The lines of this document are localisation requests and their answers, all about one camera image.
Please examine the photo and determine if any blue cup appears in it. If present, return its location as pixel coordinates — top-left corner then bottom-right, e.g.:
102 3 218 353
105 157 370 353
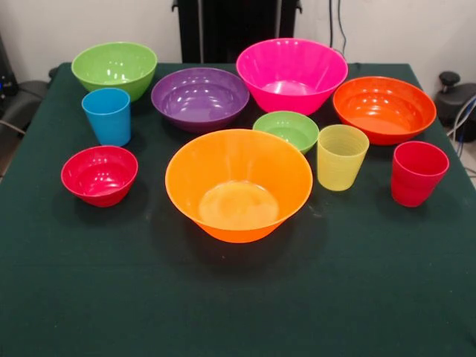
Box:
81 88 132 147

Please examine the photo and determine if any red cup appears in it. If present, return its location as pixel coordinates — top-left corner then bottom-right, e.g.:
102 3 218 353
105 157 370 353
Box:
390 141 450 208

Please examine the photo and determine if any large orange bowl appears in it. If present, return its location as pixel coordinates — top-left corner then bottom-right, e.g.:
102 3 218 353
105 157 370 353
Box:
164 129 313 244

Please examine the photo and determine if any small green bowl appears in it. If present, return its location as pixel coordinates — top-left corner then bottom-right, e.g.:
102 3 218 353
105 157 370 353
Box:
252 110 320 155

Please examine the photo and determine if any purple bowl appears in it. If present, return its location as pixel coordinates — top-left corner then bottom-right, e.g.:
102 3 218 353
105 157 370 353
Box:
150 67 251 134

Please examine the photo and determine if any yellow cup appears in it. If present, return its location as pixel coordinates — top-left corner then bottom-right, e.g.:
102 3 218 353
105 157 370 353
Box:
316 124 370 192

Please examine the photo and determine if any pink bowl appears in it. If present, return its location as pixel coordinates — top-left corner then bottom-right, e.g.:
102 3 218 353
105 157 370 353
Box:
236 37 350 116

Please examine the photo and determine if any small red bowl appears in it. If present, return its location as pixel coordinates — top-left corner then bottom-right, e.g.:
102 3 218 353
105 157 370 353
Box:
60 145 139 208

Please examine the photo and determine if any red-orange bowl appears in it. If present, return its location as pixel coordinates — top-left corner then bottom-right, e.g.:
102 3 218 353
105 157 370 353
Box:
332 76 437 146

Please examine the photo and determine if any dark green tablecloth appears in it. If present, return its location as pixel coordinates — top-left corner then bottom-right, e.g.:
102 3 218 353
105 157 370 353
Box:
0 62 476 357

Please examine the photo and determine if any large green bowl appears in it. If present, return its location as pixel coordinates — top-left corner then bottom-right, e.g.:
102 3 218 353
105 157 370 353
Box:
71 41 158 103

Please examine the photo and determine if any black equipment with knob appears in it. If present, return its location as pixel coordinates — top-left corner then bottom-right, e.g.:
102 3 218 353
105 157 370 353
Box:
434 71 476 129

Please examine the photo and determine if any black electronics box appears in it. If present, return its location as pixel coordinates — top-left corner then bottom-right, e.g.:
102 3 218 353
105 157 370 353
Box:
0 31 19 111

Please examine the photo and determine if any grey cable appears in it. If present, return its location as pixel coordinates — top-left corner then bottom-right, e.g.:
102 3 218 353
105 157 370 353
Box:
0 118 27 137

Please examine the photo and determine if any white cable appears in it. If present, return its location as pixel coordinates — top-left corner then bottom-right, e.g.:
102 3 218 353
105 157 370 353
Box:
446 94 476 138

